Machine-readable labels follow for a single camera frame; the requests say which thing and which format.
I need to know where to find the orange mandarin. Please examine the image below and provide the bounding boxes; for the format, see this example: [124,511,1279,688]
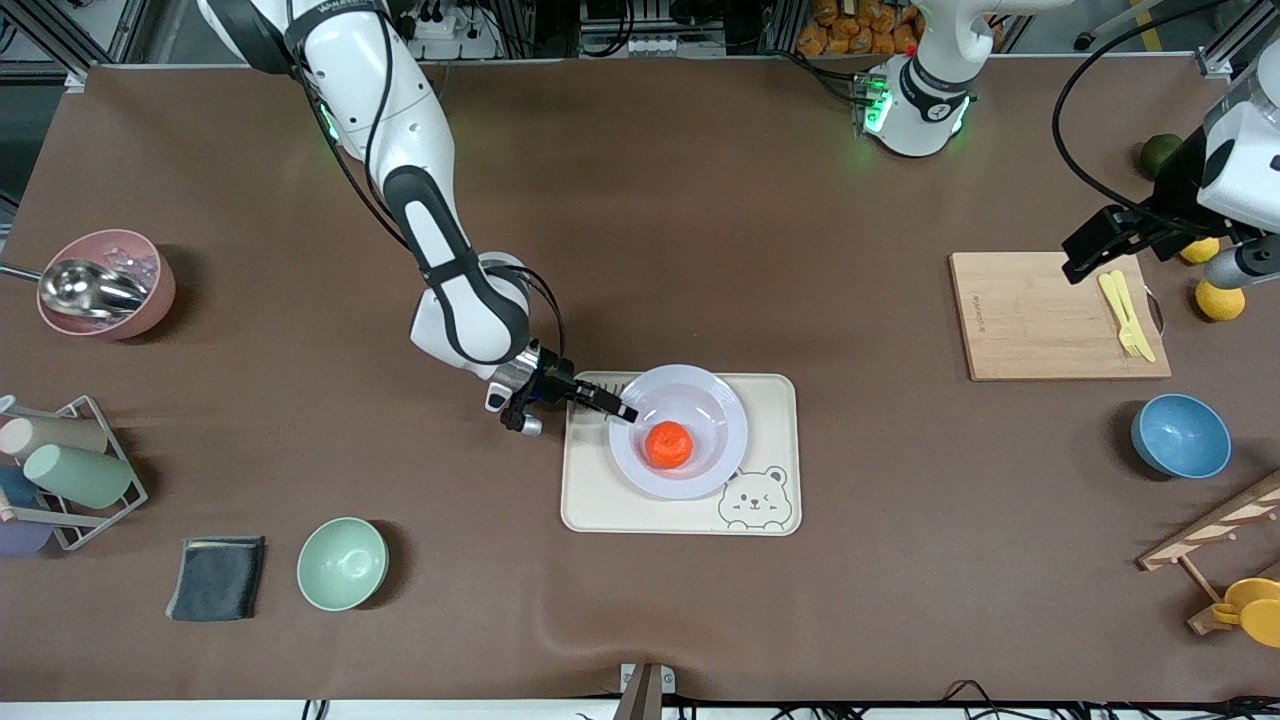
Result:
[643,420,695,471]

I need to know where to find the white round plate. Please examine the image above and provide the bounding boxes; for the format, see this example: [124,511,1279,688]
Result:
[608,364,750,501]

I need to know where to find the dark green round fruit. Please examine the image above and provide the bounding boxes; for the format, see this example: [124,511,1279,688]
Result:
[1141,133,1187,182]

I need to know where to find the yellow plastic fork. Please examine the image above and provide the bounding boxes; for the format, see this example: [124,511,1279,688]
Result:
[1098,273,1146,359]

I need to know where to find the yellow plastic knife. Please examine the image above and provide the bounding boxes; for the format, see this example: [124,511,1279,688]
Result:
[1110,269,1158,364]

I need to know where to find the wooden cutting board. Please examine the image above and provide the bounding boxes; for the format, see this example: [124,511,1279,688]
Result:
[949,251,1173,382]

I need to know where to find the beige bear print tray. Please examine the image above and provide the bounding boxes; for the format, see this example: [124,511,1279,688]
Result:
[560,372,803,537]

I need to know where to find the blue bowl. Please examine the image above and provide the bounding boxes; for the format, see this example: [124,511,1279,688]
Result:
[1131,393,1233,480]

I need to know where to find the green bowl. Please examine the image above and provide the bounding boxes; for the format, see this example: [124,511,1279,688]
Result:
[297,517,389,612]

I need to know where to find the wooden rack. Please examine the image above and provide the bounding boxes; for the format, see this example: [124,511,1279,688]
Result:
[1137,470,1280,636]

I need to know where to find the bag of oranges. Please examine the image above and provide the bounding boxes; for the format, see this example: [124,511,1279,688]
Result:
[797,0,926,58]

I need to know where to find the white power strip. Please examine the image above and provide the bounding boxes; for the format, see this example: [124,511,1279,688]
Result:
[405,10,501,61]

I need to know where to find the yellow cup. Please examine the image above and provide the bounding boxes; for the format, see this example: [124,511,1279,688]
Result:
[1210,577,1280,649]

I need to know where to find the grey folded cloth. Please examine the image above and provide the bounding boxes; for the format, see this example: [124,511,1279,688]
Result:
[166,536,267,623]

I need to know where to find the pink bowl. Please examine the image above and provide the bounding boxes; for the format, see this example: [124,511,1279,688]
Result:
[36,229,177,341]

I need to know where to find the clear ice cubes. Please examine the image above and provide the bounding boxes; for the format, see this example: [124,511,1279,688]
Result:
[93,235,161,293]

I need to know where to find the metal scoop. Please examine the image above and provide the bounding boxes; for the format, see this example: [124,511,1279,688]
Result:
[0,258,151,321]

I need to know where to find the green cup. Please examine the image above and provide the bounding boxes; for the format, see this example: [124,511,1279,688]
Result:
[23,443,134,509]

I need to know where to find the beige cup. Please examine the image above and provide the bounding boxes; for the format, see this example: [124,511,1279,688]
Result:
[0,415,109,459]

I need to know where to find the purple cup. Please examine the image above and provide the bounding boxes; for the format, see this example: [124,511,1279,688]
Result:
[0,518,53,558]

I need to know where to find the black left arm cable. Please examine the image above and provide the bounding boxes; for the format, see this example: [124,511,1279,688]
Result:
[1051,0,1233,239]

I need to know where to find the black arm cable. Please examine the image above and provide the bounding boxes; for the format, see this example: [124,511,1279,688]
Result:
[300,0,567,363]
[1051,0,1233,239]

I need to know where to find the metal table edge bracket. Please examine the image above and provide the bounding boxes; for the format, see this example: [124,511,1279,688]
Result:
[612,662,677,720]

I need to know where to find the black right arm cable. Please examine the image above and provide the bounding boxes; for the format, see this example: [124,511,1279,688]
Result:
[300,0,567,363]

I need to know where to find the white wire cup rack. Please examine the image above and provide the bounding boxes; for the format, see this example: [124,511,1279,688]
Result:
[0,395,149,552]

